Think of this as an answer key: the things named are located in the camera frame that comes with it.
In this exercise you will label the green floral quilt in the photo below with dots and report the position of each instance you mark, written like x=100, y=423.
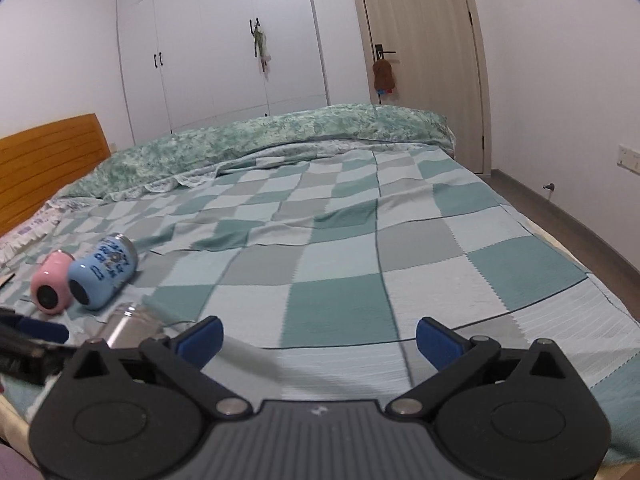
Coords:
x=166, y=162

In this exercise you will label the green hanging ornament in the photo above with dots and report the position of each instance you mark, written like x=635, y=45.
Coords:
x=260, y=44

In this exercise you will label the beige door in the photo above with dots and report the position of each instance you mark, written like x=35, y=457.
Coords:
x=439, y=65

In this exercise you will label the pink cup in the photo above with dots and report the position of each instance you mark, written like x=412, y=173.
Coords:
x=49, y=285

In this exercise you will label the flat pink phone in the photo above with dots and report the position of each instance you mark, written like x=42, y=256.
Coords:
x=5, y=279

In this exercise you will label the checkered teal bedspread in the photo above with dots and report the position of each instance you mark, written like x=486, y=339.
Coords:
x=321, y=265

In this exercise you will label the brown plush on handle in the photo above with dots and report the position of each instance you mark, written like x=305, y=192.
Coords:
x=383, y=77

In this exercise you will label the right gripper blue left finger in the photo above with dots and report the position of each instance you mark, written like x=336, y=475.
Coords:
x=178, y=362

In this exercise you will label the orange wooden headboard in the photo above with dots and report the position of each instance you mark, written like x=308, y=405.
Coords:
x=38, y=162

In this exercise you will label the floral frilled pillow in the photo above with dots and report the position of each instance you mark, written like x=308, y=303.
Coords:
x=43, y=222

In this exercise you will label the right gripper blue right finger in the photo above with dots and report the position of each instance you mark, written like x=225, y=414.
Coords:
x=460, y=363

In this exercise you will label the white wall socket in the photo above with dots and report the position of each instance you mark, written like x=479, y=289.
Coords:
x=629, y=159

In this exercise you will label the light blue printed cup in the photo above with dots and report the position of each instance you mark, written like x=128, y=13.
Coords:
x=96, y=278

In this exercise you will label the white wardrobe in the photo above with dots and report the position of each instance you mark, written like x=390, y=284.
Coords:
x=190, y=63

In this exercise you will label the black door handle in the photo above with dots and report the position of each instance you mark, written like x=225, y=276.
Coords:
x=380, y=52

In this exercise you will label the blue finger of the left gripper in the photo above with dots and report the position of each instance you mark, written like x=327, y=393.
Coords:
x=33, y=328

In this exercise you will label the stainless steel cup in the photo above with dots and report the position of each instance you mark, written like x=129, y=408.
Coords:
x=131, y=323

